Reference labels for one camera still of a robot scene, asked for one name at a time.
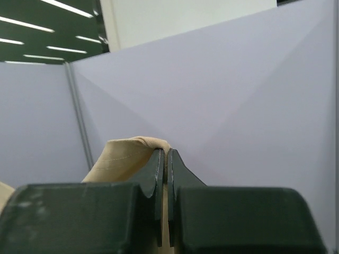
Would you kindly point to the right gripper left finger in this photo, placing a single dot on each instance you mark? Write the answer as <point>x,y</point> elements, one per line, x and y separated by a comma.
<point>122,217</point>

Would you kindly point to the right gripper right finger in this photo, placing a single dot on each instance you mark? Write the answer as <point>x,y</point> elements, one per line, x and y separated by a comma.
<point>224,219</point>

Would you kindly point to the beige t shirt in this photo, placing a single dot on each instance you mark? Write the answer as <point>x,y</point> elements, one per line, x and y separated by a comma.
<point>120,160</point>

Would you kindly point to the left aluminium corner post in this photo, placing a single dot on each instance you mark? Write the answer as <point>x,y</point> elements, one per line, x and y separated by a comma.
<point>79,114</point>

